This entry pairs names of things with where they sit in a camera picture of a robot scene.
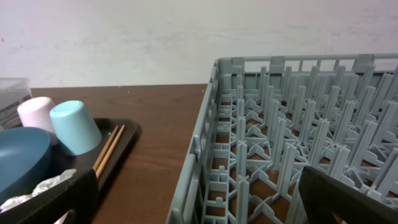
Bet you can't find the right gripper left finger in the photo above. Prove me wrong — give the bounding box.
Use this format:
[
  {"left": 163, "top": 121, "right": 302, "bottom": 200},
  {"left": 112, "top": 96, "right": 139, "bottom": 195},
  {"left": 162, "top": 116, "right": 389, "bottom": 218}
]
[{"left": 1, "top": 169, "right": 99, "bottom": 224}]

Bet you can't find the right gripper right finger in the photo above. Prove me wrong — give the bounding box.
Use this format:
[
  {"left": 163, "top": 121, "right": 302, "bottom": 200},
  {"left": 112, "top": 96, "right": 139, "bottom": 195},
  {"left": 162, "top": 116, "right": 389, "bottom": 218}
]
[{"left": 298, "top": 166, "right": 397, "bottom": 224}]

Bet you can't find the grey dishwasher rack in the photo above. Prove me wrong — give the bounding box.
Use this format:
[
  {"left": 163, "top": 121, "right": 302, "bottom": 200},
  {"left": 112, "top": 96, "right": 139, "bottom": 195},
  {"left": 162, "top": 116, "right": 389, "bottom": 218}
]
[{"left": 167, "top": 54, "right": 397, "bottom": 223}]

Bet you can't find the dark brown serving tray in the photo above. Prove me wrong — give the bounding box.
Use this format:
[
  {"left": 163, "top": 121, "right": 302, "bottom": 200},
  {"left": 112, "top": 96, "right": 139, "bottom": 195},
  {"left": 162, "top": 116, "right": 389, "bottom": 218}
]
[{"left": 45, "top": 118, "right": 142, "bottom": 200}]

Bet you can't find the wooden chopstick right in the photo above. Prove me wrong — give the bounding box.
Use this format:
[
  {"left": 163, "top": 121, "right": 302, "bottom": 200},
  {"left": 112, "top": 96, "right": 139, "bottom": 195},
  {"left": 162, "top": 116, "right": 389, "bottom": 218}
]
[{"left": 95, "top": 125, "right": 125, "bottom": 179}]

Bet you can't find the wooden chopstick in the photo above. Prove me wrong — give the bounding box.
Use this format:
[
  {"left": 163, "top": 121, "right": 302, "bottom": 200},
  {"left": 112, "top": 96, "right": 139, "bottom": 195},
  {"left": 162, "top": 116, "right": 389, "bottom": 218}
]
[
  {"left": 93, "top": 126, "right": 119, "bottom": 171},
  {"left": 95, "top": 125, "right": 125, "bottom": 179}
]

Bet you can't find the light blue plastic cup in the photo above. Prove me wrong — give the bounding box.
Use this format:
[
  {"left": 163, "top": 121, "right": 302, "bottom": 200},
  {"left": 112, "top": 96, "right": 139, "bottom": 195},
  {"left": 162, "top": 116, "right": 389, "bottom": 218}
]
[{"left": 50, "top": 100, "right": 102, "bottom": 156}]

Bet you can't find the dark blue plate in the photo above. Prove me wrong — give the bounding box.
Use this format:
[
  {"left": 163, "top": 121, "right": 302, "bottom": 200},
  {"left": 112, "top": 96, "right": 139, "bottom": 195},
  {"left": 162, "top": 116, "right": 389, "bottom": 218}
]
[{"left": 1, "top": 127, "right": 52, "bottom": 203}]

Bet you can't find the wooden chopstick left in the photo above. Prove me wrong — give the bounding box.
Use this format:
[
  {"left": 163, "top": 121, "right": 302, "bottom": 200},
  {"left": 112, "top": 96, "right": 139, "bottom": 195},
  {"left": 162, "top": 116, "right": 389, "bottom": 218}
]
[{"left": 93, "top": 126, "right": 119, "bottom": 171}]

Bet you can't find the white plastic cup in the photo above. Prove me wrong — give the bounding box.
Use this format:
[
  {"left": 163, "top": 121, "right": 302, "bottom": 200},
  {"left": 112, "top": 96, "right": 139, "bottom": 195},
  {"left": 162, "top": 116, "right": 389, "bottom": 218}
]
[{"left": 17, "top": 96, "right": 58, "bottom": 146}]

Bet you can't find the clear plastic bin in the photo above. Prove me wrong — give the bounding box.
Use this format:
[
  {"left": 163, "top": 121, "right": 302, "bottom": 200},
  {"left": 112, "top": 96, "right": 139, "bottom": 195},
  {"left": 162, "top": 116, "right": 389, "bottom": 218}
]
[{"left": 0, "top": 78, "right": 32, "bottom": 131}]

